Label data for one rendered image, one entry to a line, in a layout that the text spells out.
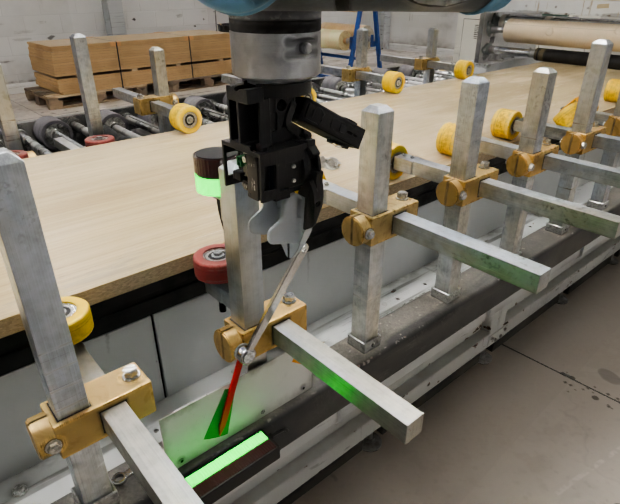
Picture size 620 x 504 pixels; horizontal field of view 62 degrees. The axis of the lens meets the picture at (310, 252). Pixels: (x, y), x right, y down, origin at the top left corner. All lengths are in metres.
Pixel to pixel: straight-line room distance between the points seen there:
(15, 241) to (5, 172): 0.07
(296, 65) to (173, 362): 0.63
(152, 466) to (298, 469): 0.90
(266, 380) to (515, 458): 1.16
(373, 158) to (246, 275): 0.26
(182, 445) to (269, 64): 0.51
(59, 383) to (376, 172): 0.51
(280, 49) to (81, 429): 0.47
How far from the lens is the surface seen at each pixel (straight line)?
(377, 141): 0.78
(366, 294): 0.89
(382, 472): 1.69
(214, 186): 0.67
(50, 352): 0.61
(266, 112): 0.53
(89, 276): 0.86
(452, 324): 1.14
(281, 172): 0.55
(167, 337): 0.95
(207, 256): 0.85
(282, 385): 0.83
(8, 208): 0.54
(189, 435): 0.77
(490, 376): 2.08
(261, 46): 0.51
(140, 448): 0.62
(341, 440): 1.54
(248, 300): 0.71
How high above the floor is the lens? 1.30
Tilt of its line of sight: 28 degrees down
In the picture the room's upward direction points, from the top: straight up
